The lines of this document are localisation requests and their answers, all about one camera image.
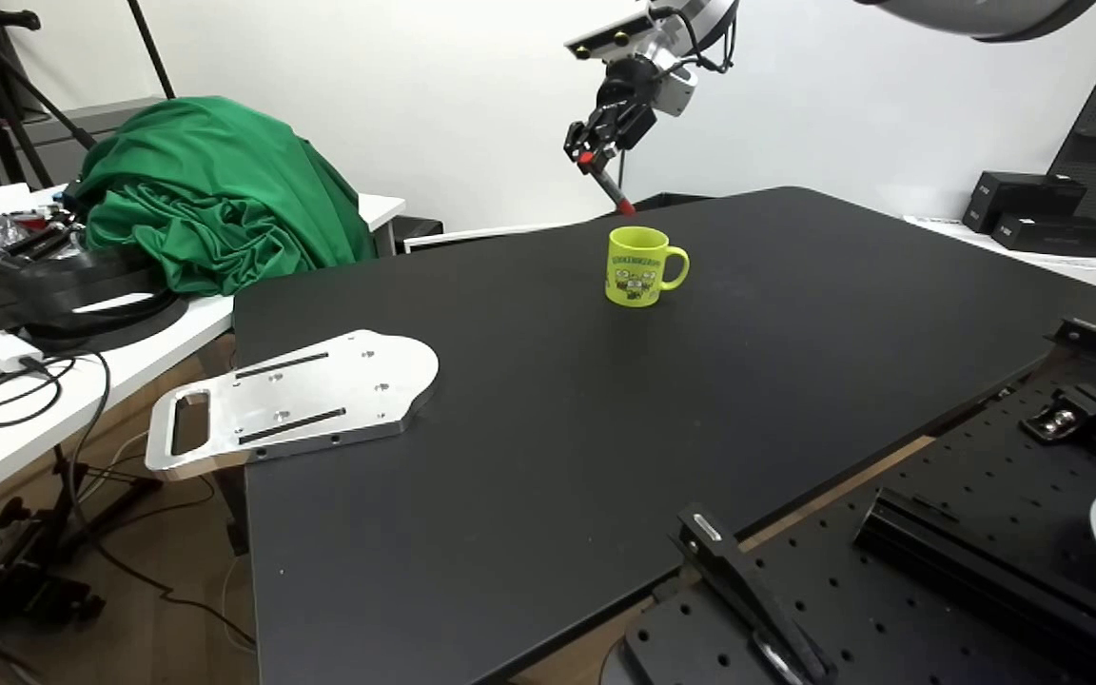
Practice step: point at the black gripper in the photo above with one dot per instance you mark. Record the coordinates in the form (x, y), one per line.
(636, 98)

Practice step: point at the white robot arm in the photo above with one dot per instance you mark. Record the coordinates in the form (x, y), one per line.
(704, 19)

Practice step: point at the yellow-green mug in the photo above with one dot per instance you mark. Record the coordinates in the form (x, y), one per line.
(635, 268)

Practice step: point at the green cloth pile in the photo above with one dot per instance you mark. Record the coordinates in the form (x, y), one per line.
(219, 192)

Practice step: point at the grey metal mounting plate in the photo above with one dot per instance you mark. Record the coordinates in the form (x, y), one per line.
(303, 400)

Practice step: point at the tall black box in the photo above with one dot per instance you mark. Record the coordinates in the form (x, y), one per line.
(1018, 194)

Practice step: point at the thin black pole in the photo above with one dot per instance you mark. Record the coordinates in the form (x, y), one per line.
(153, 51)

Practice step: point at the flat black box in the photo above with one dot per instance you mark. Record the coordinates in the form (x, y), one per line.
(1051, 234)

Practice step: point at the black clamp bar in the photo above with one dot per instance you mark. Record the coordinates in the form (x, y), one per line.
(750, 590)

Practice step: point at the black perforated breadboard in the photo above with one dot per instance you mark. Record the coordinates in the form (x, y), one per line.
(953, 557)

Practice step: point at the black flat bag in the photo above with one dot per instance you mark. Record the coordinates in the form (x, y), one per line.
(67, 300)

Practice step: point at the white side table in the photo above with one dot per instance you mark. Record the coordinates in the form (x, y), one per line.
(16, 419)

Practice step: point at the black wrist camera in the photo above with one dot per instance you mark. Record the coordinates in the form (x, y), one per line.
(612, 37)

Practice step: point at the long black rail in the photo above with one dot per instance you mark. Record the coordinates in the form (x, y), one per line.
(1005, 574)

